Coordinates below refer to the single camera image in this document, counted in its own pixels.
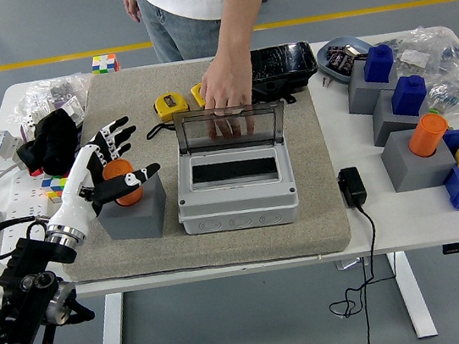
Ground person's right hand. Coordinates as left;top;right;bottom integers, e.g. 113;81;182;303
123;0;144;25

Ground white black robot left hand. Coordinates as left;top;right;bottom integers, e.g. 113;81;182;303
33;112;169;241

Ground person's left hand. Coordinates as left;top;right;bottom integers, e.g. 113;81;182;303
195;51;262;142

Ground orange cylinder battery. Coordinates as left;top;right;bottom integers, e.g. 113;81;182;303
404;111;453;159
100;156;146;210

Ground grey block with round hole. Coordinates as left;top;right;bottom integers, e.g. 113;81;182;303
92;168;173;247

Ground grey electrical box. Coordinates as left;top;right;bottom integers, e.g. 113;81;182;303
163;97;304;240

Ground colourful puzzle cube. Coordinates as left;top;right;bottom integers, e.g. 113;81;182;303
41;173;74;207
90;53;121;75

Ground white power strip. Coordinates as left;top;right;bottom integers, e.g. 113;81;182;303
0;168;70;257

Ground black cloth glove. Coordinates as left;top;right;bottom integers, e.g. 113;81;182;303
11;107;85;181

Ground black plastic tray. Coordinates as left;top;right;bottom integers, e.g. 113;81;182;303
244;38;324;109

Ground white table leg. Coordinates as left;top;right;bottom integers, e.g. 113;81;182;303
88;291;130;344
385;247;440;342

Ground grey-brown mat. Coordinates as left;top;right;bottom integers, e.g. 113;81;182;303
36;41;355;291

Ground dark packets in dish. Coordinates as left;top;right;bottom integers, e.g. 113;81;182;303
323;42;357;78

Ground blue-grey dish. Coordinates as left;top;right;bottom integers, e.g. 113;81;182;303
313;31;376;87

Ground small silver packet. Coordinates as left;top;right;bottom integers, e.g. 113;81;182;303
342;42;362;59

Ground grey block holder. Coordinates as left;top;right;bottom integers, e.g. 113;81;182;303
366;83;435;148
341;55;404;118
377;123;459;196

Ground blue block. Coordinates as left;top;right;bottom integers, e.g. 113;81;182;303
360;42;398;85
387;73;431;119

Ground black power adapter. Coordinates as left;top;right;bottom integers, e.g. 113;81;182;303
335;164;369;210

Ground clear bag with white label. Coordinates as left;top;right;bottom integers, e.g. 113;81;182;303
379;21;459;86

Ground yellow tape measure, black strap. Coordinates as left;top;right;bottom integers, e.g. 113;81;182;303
141;91;194;141

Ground black adapter cord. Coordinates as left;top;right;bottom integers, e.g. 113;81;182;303
314;201;394;344

